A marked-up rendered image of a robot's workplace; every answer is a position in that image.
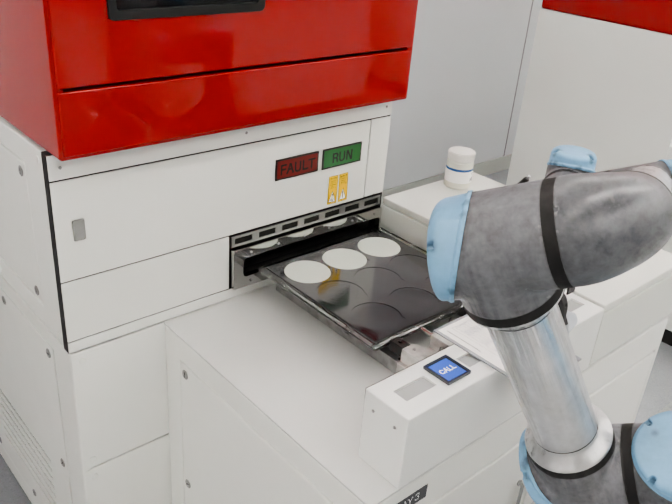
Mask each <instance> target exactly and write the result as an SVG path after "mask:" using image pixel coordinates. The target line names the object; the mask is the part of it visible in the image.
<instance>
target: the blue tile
mask: <svg viewBox="0 0 672 504"><path fill-rule="evenodd" d="M429 368H430V369H432V370H433V371H435V372H436V373H438V374H439V375H441V376H442V377H444V378H445V379H447V380H448V381H450V380H451V379H453V378H455V377H457V376H459V375H461V374H462V373H464V372H466V371H465V370H464V369H462V368H461V367H459V366H458V365H456V364H454V363H453V362H451V361H450V360H448V359H447V358H445V359H443V360H441V361H439V362H437V363H435V364H433V365H431V366H430V367H429Z"/></svg>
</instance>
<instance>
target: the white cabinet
mask: <svg viewBox="0 0 672 504"><path fill-rule="evenodd" d="M667 321H668V317H667V316H666V317H664V318H662V319H661V320H659V321H658V322H656V323H655V324H653V325H652V326H650V327H648V328H647V329H645V330H644V331H642V332H641V333H639V334H638V335H636V336H634V337H633V338H631V339H630V340H628V341H627V342H625V343H623V344H622V345H620V346H619V347H617V348H616V349H614V350H613V351H611V352H609V353H608V354H606V355H605V356H603V357H602V358H600V359H599V360H597V361H595V362H594V363H592V364H591V365H589V366H588V369H587V370H586V371H584V372H583V373H582V376H583V379H584V382H585V385H586V388H587V391H588V394H589V397H590V400H591V403H592V404H593V405H595V406H597V407H598V408H600V409H601V410H602V411H603V412H604V413H605V414H606V416H607V417H608V418H609V420H610V422H611V424H620V423H634V421H635V418H636V415H637V412H638V409H639V406H640V403H641V400H642V397H643V394H644V391H645V388H646V385H647V382H648V379H649V376H650V373H651V370H652V367H653V364H654V361H655V358H656V355H657V352H658V349H659V345H660V342H661V339H662V336H663V333H664V330H665V327H666V324H667ZM165 336H166V361H167V385H168V410H169V435H170V459H171V484H172V504H363V503H362V502H361V501H360V500H359V499H358V498H357V497H356V496H354V495H353V494H352V493H351V492H350V491H349V490H348V489H347V488H346V487H344V486H343V485H342V484H341V483H340V482H339V481H338V480H337V479H336V478H334V477H333V476H332V475H331V474H330V473H329V472H328V471H327V470H326V469H324V468H323V467H322V466H321V465H320V464H319V463H318V462H317V461H316V460H314V459H313V458H312V457H311V456H310V455H309V454H308V453H307V452H306V451H304V450H303V449H302V448H301V447H300V446H299V445H298V444H297V443H296V442H294V441H293V440H292V439H291V438H290V437H289V436H288V435H287V434H286V433H285V432H283V431H282V430H281V429H280V428H279V427H278V426H277V425H276V424H275V423H273V422H272V421H271V420H270V419H269V418H268V417H267V416H266V415H265V414H263V413H262V412H261V411H260V410H259V409H258V408H257V407H256V406H255V405H253V404H252V403H251V402H250V401H249V400H248V399H247V398H246V397H245V396H243V395H242V394H241V393H240V392H239V391H238V390H237V389H236V388H235V387H233V386H232V385H231V384H230V383H229V382H228V381H227V380H226V379H225V378H223V377H222V376H221V375H220V374H219V373H218V372H217V371H216V370H215V369H213V368H212V367H211V366H210V365H209V364H208V363H207V362H206V361H205V360H204V359H202V358H201V357H200V356H199V355H198V354H197V353H196V352H195V351H194V350H192V349H191V348H190V347H189V346H188V345H187V344H186V343H185V342H184V341H182V340H181V339H180V338H179V337H178V336H177V335H176V334H175V333H174V332H172V331H171V330H170V329H169V328H168V327H167V326H166V325H165ZM527 425H528V423H527V420H526V418H525V416H524V413H523V411H522V412H521V413H519V414H518V415H516V416H514V417H513V418H511V419H510V420H508V421H507V422H505V423H504V424H502V425H500V426H499V427H497V428H496V429H494V430H493V431H491V432H490V433H488V434H487V435H485V436H483V437H482V438H480V439H479V440H477V441H476V442H474V443H473V444H471V445H469V446H468V447H466V448H465V449H463V450H462V451H460V452H459V453H457V454H455V455H454V456H452V457H451V458H449V459H448V460H446V461H445V462H443V463H442V464H440V465H438V466H437V467H435V468H434V469H432V470H431V471H429V472H428V473H426V474H424V475H423V476H421V477H420V478H418V479H417V480H415V481H414V482H412V483H410V484H409V485H407V486H406V487H404V488H403V489H401V490H400V491H398V492H397V493H395V494H393V495H392V496H390V497H389V498H387V499H386V500H384V501H383V502H381V503H379V504H531V503H532V502H533V500H532V499H531V497H530V496H529V494H528V492H527V490H526V488H525V485H524V482H523V473H522V472H521V471H520V465H519V441H520V437H521V434H522V432H523V431H524V430H525V429H526V428H527Z"/></svg>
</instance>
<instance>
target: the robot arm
mask: <svg viewBox="0 0 672 504"><path fill-rule="evenodd" d="M596 162H597V157H596V155H595V153H594V152H592V151H591V150H589V149H586V148H583V147H579V146H574V145H559V146H556V147H555V148H553V149H552V151H551V154H550V158H549V161H548V162H547V170H546V174H545V177H544V179H542V180H536V181H530V182H525V183H519V184H513V185H507V186H502V187H496V188H490V189H485V190H479V191H473V190H469V191H467V193H464V194H459V195H455V196H450V197H446V198H444V199H442V200H440V201H439V202H438V203H437V204H436V205H435V207H434V209H433V211H432V213H431V216H430V219H429V224H428V231H427V264H428V272H429V277H430V282H431V285H432V288H433V291H434V293H435V295H436V296H437V298H438V299H439V300H441V301H449V302H450V303H453V302H455V300H461V302H462V305H463V307H464V309H465V311H466V313H467V315H468V316H469V318H470V319H471V320H472V321H474V322H475V323H476V324H478V325H480V326H482V327H486V328H487V329H488V331H489V334H490V336H491V338H492V341H493V343H494V345H495V348H496V350H497V352H498V355H499V357H500V359H501V362H502V364H503V366H504V369H505V371H506V373H507V376H508V378H509V380H510V383H511V385H512V387H513V390H514V392H515V394H516V397H517V399H518V402H519V404H520V406H521V408H522V411H523V413H524V416H525V418H526V420H527V423H528V425H527V428H526V429H525V430H524V431H523V432H522V434H521V437H520V441H519V465H520V471H521V472H522V473H523V482H524V485H525V488H526V490H527V492H528V494H529V496H530V497H531V499H532V500H533V501H534V502H535V503H536V504H672V410H671V411H665V412H661V413H658V414H655V415H653V416H651V417H650V418H648V420H646V421H645V422H644V423H620V424H611V422H610V420H609V418H608V417H607V416H606V414H605V413H604V412H603V411H602V410H601V409H600V408H598V407H597V406H595V405H593V404H592V403H591V400H590V397H589V394H588V391H587V388H586V385H585V382H584V379H583V376H582V373H581V370H580V367H579V364H578V361H577V359H576V356H575V353H574V350H573V347H572V344H571V341H570V338H569V333H570V331H571V330H572V329H573V328H574V327H575V325H576V324H577V321H578V319H577V316H576V314H575V313H574V312H569V311H568V310H567V309H568V301H567V297H566V295H569V294H571V293H573V292H574V291H575V287H581V286H588V285H592V284H597V283H601V282H603V281H606V280H609V279H612V278H614V277H617V276H619V275H621V274H623V273H625V272H627V271H629V270H631V269H633V268H635V267H637V266H639V265H640V264H642V263H644V262H645V261H647V260H648V259H650V258H651V257H652V256H654V255H655V254H656V253H657V252H659V251H660V250H661V249H662V248H663V247H664V246H665V244H666V243H667V242H668V241H669V239H670V237H671V236H672V159H669V160H665V159H661V160H658V161H657V162H651V163H645V164H640V165H634V166H629V167H623V168H617V169H612V170H607V171H600V172H596V171H595V167H596ZM567 288H568V289H567ZM565 289H567V292H566V295H565V293H564V292H565Z"/></svg>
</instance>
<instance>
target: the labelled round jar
mask: <svg viewBox="0 0 672 504"><path fill-rule="evenodd" d="M475 155H476V152H475V151H474V150H473V149H470V148H467V147H461V146H455V147H451V148H449V150H448V158H447V163H446V169H445V176H444V184H445V185H446V186H447V187H449V188H452V189H457V190H464V189H467V188H469V187H470V185H471V179H472V174H473V168H474V160H475Z"/></svg>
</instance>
